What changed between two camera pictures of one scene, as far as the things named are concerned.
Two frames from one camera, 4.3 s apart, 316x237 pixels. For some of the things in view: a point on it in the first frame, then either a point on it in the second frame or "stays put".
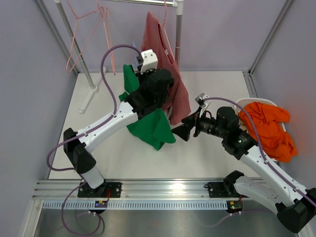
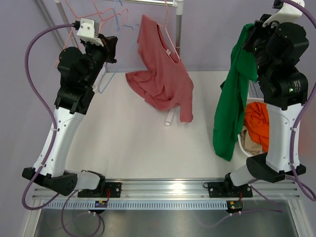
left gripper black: [140, 76] -> [108, 49]
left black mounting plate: [106, 190] stays put
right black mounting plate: [222, 189] stays put
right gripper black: [184, 130] -> [258, 30]
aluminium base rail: [131, 190] stays put
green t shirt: [156, 128] -> [231, 102]
